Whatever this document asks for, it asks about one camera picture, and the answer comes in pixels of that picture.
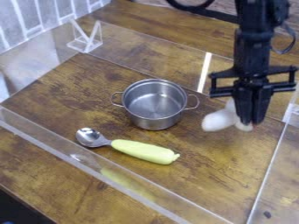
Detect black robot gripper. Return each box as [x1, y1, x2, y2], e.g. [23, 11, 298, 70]
[209, 0, 296, 125]

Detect red and white plush mushroom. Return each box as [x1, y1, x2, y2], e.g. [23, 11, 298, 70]
[200, 99, 254, 132]

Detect small silver metal pot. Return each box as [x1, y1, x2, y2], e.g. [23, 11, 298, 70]
[111, 79, 200, 130]

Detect clear acrylic enclosure wall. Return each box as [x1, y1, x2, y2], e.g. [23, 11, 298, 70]
[0, 22, 299, 224]

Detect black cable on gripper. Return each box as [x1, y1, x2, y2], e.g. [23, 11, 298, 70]
[164, 0, 298, 56]

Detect spoon with yellow handle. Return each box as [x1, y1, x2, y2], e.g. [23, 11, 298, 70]
[76, 128, 180, 165]

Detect clear acrylic triangular bracket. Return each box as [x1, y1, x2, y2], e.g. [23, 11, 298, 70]
[67, 20, 103, 53]

